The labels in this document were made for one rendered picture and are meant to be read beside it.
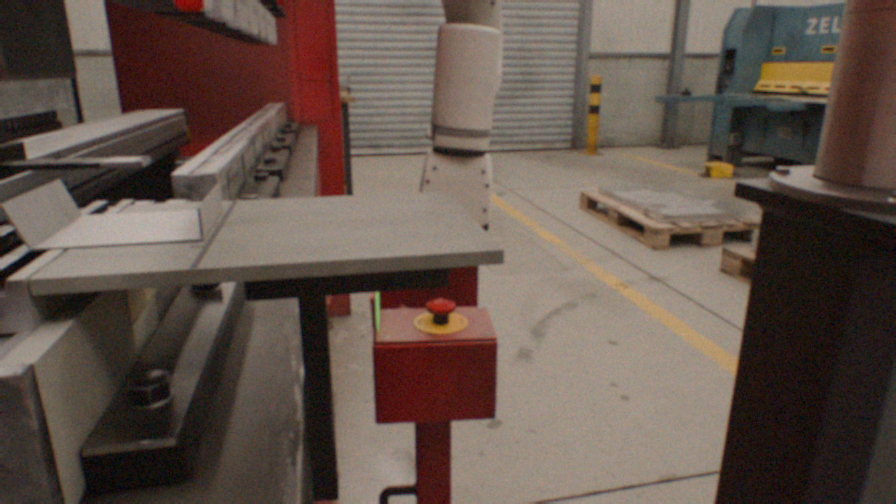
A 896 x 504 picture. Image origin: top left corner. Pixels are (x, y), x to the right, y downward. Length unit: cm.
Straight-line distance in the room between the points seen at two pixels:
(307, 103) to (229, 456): 224
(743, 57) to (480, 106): 683
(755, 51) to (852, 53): 704
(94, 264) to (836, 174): 56
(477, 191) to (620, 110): 810
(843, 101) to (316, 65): 219
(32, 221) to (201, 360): 14
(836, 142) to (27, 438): 60
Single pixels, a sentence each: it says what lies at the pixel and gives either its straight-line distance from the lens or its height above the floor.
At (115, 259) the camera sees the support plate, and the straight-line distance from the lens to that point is 39.
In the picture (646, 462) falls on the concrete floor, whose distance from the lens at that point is 193.
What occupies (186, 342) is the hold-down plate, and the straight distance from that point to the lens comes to 50.
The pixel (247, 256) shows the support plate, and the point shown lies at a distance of 37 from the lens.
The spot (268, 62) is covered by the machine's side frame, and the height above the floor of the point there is 112.
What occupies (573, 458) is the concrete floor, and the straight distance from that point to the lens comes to 189.
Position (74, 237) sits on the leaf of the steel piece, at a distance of 45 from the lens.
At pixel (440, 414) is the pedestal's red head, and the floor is 67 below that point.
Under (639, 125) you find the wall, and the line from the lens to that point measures 906.
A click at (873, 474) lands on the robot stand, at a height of 78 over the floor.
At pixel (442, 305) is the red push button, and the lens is 77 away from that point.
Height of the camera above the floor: 111
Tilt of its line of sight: 17 degrees down
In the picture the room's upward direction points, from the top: straight up
